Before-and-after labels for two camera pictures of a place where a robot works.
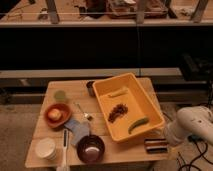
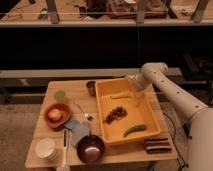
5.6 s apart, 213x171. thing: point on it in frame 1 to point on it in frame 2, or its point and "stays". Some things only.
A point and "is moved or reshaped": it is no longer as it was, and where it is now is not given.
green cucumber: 138,122 to 138,127
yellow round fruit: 54,114 stays
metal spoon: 85,114 stays
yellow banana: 118,93 to 120,96
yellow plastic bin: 128,108 is moved or reshaped
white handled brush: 64,166 stays
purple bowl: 90,149 stays
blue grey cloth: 77,129 stays
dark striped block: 156,145 stays
